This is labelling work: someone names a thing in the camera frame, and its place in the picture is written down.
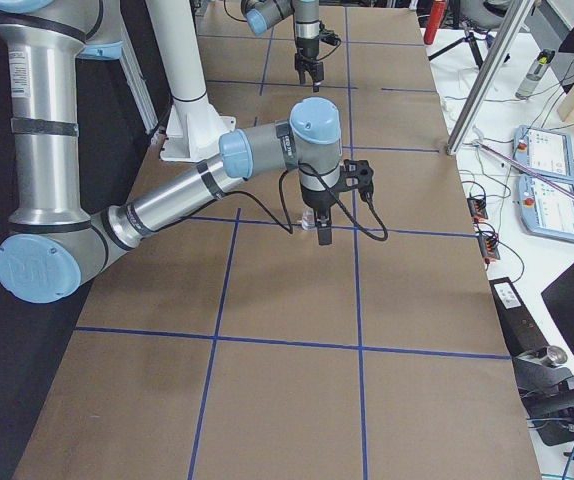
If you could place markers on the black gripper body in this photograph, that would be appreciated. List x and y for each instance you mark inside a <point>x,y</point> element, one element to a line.
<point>316,199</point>
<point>307,50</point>

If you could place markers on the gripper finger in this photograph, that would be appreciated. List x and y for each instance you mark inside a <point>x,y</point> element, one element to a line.
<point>328,231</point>
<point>321,229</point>
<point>301,71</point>
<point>317,75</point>

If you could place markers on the clear glass sauce bottle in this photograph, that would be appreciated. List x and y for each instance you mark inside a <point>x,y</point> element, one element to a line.
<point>307,220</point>

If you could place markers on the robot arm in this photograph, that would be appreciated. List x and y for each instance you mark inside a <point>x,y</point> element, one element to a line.
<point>263,15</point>
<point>62,233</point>

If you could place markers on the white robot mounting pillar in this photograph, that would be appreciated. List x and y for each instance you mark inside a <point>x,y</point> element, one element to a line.
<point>194,126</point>

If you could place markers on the red cylinder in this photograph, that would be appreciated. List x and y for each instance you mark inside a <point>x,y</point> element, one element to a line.
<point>434,21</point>

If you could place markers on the orange terminal block far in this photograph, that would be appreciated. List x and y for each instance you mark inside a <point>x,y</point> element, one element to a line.
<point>477,209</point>

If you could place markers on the orange terminal block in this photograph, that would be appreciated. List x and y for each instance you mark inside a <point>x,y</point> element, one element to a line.
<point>488,245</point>
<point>477,209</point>

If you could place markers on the black tripod leg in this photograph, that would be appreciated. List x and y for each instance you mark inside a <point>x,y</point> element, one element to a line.
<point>468,38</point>

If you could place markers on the orange terminal block near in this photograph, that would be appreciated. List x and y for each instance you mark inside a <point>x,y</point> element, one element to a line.
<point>488,245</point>

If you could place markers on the black box white label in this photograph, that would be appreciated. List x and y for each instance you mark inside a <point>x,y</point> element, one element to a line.
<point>520,330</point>

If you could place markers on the lower blue teach pendant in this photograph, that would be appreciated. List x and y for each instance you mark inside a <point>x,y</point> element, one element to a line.
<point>544,209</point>

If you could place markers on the blue teach pendant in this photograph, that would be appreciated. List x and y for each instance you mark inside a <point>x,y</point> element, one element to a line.
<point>544,209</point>
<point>546,151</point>

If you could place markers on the clear bottle green cap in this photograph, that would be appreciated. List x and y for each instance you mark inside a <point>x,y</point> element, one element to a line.
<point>534,74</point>

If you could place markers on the upper blue teach pendant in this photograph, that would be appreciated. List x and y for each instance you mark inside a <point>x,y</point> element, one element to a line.
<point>546,151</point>

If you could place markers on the metal rod green tip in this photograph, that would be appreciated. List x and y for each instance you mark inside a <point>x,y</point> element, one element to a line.
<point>525,169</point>

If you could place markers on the aluminium frame post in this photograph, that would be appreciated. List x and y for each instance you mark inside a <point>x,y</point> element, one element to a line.
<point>510,27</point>

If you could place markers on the black camera stand clamp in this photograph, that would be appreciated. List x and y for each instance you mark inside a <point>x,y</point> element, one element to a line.
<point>546,389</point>

